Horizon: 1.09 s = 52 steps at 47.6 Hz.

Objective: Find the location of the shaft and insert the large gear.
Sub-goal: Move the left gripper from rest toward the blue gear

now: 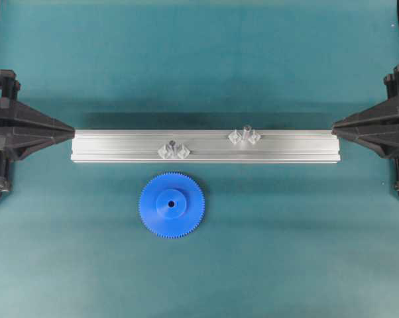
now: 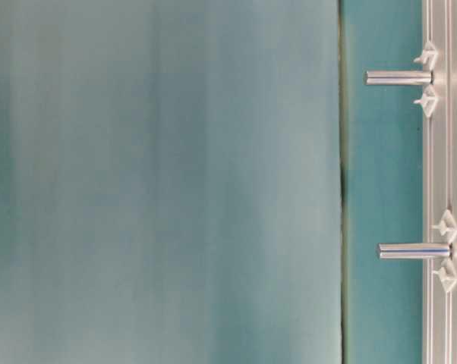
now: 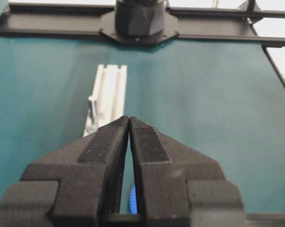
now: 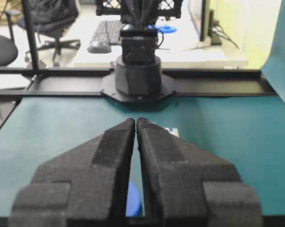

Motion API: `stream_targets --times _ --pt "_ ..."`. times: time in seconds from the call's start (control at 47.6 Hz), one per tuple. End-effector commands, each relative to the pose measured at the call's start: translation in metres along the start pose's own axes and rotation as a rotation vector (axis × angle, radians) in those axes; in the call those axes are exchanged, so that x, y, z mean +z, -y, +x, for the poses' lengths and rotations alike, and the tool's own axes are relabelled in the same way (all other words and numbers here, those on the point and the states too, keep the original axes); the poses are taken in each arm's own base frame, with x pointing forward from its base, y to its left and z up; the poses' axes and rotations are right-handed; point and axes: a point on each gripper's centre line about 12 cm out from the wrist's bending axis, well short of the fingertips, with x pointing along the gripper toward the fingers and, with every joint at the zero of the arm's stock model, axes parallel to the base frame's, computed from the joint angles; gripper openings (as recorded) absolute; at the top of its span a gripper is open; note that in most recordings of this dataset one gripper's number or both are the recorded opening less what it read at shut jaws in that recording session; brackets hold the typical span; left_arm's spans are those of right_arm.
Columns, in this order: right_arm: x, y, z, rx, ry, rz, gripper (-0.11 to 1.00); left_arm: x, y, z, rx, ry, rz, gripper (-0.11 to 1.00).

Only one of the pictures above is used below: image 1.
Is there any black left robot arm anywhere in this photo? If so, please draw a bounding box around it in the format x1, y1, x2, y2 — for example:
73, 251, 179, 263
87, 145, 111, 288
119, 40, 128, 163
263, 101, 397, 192
0, 70, 75, 198

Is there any clear shaft bracket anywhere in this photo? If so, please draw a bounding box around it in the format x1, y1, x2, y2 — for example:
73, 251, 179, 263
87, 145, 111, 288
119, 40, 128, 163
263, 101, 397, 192
227, 130, 262, 145
157, 140, 191, 160

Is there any left clear shaft bracket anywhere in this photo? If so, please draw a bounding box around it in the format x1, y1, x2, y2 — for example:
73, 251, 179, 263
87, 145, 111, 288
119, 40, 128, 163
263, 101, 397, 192
157, 140, 191, 160

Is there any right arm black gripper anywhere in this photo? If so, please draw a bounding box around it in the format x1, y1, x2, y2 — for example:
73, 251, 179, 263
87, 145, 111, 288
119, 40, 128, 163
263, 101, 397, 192
332, 64, 399, 195

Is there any right clear shaft bracket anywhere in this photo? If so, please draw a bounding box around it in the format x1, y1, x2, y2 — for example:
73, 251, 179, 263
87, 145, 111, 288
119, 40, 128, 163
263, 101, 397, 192
227, 130, 262, 145

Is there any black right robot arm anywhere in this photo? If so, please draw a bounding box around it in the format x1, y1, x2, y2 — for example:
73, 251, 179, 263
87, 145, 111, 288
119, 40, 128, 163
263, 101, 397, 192
332, 1, 399, 195

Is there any large blue plastic gear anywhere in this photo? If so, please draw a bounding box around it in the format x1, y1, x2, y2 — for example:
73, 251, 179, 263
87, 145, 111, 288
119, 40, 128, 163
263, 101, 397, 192
139, 172, 205, 239

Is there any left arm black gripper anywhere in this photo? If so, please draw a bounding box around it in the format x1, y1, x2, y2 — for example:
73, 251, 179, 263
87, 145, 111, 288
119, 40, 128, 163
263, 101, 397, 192
0, 70, 75, 198

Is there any aluminium extrusion rail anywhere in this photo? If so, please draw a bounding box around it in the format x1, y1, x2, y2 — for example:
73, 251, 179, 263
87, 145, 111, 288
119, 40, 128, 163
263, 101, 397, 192
71, 129, 341, 164

